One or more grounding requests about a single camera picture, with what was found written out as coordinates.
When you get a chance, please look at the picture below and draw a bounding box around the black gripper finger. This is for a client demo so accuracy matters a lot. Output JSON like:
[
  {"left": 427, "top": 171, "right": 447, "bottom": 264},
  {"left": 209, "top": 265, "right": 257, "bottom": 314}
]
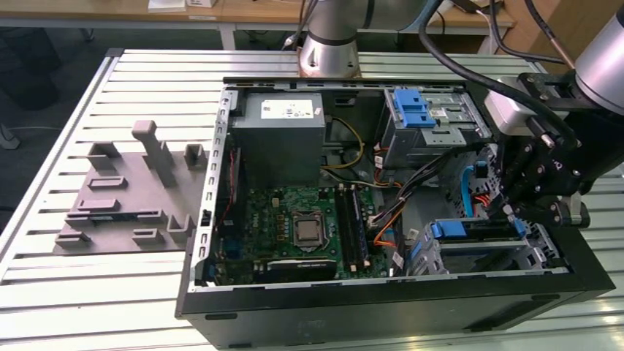
[
  {"left": 489, "top": 140, "right": 555, "bottom": 222},
  {"left": 509, "top": 193, "right": 592, "bottom": 235}
]

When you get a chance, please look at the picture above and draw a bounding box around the hard disk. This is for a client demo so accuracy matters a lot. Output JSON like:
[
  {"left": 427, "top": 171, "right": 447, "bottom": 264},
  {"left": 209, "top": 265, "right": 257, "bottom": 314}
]
[{"left": 408, "top": 215, "right": 528, "bottom": 270}]

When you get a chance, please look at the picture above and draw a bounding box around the metal disk bay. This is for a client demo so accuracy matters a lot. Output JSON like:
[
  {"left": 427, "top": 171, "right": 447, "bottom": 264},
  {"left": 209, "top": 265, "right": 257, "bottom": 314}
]
[{"left": 421, "top": 217, "right": 555, "bottom": 275}]

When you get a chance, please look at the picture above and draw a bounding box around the metal drive cage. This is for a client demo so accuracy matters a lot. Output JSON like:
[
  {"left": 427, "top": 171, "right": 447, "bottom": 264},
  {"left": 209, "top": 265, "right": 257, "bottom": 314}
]
[{"left": 383, "top": 86, "right": 492, "bottom": 169}]

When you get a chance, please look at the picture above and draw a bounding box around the blue drive latch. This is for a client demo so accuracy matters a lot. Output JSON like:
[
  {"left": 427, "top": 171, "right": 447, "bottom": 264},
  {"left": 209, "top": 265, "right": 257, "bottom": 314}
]
[{"left": 393, "top": 89, "right": 437, "bottom": 129}]

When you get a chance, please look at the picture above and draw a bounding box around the brown wooden cabinet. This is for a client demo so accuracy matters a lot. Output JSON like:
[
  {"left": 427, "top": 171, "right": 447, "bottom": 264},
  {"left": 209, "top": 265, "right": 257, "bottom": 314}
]
[{"left": 496, "top": 0, "right": 624, "bottom": 103}]

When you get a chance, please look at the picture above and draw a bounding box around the dark RAM stick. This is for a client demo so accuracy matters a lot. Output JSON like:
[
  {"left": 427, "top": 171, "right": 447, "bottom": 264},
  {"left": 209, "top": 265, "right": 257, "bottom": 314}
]
[{"left": 351, "top": 188, "right": 371, "bottom": 263}]

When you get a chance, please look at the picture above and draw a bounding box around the black RAM slot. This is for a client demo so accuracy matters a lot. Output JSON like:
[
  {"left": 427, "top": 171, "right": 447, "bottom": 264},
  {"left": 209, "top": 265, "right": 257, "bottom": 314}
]
[{"left": 336, "top": 184, "right": 355, "bottom": 270}]

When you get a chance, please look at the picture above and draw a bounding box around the brown leather case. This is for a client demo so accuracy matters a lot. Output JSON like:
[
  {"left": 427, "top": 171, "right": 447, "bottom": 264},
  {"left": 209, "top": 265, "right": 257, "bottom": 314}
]
[{"left": 448, "top": 0, "right": 503, "bottom": 15}]

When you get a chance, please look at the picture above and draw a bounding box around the metal socket cover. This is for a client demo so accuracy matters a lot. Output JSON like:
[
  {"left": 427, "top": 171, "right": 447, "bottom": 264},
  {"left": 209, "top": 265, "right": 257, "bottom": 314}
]
[{"left": 289, "top": 210, "right": 328, "bottom": 254}]

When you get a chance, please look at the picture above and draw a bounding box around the silver CPU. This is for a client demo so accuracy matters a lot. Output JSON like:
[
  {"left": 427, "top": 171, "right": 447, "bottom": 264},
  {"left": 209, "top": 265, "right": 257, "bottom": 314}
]
[{"left": 295, "top": 218, "right": 323, "bottom": 244}]

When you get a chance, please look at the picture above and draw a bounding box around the grey power supply unit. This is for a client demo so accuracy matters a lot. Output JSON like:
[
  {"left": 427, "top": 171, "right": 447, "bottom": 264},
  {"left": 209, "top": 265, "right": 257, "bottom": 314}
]
[{"left": 228, "top": 91, "right": 328, "bottom": 187}]

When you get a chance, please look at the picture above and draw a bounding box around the black PC case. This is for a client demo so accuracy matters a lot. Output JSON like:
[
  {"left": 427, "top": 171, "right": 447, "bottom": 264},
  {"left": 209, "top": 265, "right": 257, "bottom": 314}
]
[{"left": 173, "top": 75, "right": 616, "bottom": 350}]

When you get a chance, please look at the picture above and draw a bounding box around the black graphics card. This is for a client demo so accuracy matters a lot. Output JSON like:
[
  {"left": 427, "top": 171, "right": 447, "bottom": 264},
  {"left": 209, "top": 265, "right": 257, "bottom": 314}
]
[{"left": 251, "top": 257, "right": 337, "bottom": 282}]

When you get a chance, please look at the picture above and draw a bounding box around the green motherboard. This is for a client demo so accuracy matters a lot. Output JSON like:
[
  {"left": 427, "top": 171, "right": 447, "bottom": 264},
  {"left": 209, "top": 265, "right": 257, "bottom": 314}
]
[{"left": 213, "top": 184, "right": 391, "bottom": 282}]

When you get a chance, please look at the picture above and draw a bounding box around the grey parts rack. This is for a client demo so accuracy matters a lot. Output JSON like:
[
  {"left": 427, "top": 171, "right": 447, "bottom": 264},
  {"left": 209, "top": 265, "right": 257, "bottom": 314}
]
[{"left": 51, "top": 119, "right": 211, "bottom": 259}]

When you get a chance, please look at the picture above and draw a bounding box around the white paper sheet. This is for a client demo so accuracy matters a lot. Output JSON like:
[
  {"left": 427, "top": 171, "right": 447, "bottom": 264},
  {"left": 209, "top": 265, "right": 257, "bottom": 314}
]
[{"left": 147, "top": 0, "right": 187, "bottom": 14}]

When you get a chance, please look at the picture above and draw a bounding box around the brown wooden desk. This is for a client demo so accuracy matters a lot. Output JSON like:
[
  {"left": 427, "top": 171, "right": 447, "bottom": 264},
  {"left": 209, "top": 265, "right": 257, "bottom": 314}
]
[{"left": 0, "top": 0, "right": 517, "bottom": 56}]

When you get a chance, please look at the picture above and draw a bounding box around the grey metal foot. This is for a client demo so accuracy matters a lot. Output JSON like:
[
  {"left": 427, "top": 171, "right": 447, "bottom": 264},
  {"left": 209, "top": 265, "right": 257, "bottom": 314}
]
[{"left": 0, "top": 123, "right": 21, "bottom": 151}]

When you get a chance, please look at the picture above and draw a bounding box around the red orange power wire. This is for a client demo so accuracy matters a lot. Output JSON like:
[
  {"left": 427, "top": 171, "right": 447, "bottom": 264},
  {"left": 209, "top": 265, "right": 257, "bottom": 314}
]
[{"left": 469, "top": 192, "right": 493, "bottom": 211}]

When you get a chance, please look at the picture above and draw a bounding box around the blue data wire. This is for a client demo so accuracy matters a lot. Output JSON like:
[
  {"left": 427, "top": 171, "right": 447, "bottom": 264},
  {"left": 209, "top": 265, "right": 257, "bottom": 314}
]
[{"left": 460, "top": 160, "right": 488, "bottom": 220}]

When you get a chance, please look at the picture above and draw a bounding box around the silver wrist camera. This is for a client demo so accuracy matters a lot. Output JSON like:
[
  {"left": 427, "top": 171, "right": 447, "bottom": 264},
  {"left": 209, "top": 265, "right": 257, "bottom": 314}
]
[{"left": 487, "top": 91, "right": 537, "bottom": 142}]

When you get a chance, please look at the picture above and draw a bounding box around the black wire bundle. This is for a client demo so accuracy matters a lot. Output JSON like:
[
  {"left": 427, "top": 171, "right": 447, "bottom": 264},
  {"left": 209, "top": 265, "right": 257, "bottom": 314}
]
[{"left": 369, "top": 144, "right": 487, "bottom": 235}]

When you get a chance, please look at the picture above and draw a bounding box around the black copper-tipped cable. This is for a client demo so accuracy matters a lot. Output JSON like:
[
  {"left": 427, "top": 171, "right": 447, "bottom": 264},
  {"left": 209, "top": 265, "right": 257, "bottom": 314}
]
[{"left": 524, "top": 0, "right": 579, "bottom": 70}]

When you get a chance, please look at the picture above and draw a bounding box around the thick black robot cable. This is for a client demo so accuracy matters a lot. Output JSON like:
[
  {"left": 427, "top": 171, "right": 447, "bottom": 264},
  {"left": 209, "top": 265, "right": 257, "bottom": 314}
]
[{"left": 417, "top": 0, "right": 583, "bottom": 147}]

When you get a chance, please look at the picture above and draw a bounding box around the yellow wire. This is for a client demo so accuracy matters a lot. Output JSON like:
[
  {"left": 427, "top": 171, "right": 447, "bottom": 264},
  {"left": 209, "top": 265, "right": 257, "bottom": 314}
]
[{"left": 320, "top": 116, "right": 364, "bottom": 171}]

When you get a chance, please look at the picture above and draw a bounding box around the orange wire bundle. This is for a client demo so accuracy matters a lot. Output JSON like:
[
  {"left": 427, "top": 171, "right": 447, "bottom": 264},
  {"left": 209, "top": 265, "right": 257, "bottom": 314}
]
[{"left": 372, "top": 210, "right": 408, "bottom": 253}]

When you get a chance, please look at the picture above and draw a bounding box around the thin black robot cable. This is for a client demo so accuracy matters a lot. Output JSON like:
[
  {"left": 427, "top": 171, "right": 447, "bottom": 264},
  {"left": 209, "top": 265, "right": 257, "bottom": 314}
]
[{"left": 489, "top": 0, "right": 579, "bottom": 65}]

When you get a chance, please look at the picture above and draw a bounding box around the thin red wire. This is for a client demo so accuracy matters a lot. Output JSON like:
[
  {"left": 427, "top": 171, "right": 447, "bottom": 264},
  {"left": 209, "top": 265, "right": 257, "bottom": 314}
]
[{"left": 216, "top": 148, "right": 245, "bottom": 226}]

